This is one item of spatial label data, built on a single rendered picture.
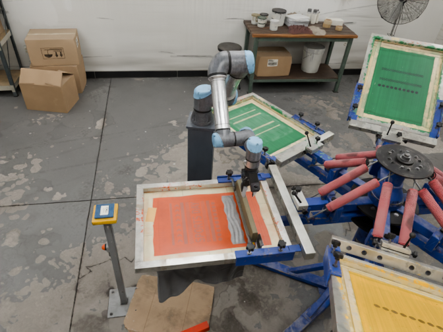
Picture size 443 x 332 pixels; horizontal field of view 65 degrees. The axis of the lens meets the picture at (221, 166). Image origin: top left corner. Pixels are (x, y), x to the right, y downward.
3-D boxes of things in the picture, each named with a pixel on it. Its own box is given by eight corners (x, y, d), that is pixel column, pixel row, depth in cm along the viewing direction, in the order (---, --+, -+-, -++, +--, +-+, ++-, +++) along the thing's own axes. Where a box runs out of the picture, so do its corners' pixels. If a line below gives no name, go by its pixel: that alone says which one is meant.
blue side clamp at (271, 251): (235, 266, 173) (236, 257, 168) (233, 257, 176) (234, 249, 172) (293, 260, 178) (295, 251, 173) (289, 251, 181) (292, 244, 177)
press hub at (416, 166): (324, 317, 253) (394, 180, 168) (305, 271, 283) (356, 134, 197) (372, 311, 260) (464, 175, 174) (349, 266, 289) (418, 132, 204)
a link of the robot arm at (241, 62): (209, 92, 224) (227, 45, 172) (232, 91, 227) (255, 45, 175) (211, 109, 222) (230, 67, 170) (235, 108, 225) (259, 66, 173)
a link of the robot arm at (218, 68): (205, 47, 169) (215, 147, 167) (227, 47, 171) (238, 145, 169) (202, 56, 180) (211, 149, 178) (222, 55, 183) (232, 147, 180)
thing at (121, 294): (107, 318, 243) (81, 228, 182) (109, 290, 259) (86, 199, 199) (139, 314, 247) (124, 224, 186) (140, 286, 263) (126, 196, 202)
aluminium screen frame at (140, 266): (135, 273, 164) (134, 269, 162) (137, 189, 208) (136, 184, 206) (293, 257, 178) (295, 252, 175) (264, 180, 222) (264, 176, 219)
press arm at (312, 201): (293, 212, 196) (295, 206, 193) (290, 205, 201) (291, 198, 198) (322, 210, 199) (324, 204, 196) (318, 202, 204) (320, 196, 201)
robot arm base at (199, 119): (192, 112, 232) (192, 99, 226) (214, 114, 232) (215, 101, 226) (188, 125, 221) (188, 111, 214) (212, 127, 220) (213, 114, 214)
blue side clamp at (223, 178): (217, 189, 214) (218, 180, 210) (216, 184, 218) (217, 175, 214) (264, 186, 220) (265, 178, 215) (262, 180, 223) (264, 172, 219)
